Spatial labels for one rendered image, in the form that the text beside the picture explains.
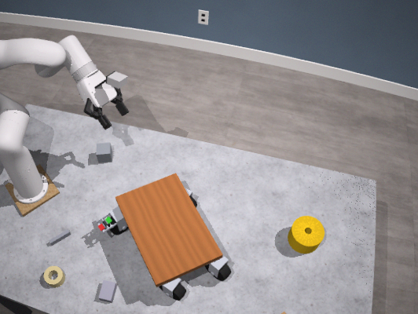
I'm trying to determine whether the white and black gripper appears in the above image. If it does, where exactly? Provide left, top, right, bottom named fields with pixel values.
left=76, top=69, right=129, bottom=130

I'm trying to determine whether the beige roll of masking tape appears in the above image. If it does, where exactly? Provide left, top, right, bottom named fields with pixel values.
left=44, top=266, right=65, bottom=287

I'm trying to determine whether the grey rectangular bar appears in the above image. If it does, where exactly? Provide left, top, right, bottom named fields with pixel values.
left=49, top=230, right=71, bottom=246

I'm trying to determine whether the yellow roll with center hole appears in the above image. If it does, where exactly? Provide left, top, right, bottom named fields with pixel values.
left=288, top=216, right=325, bottom=254

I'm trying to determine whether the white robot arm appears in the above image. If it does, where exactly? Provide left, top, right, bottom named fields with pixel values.
left=0, top=35, right=128, bottom=204

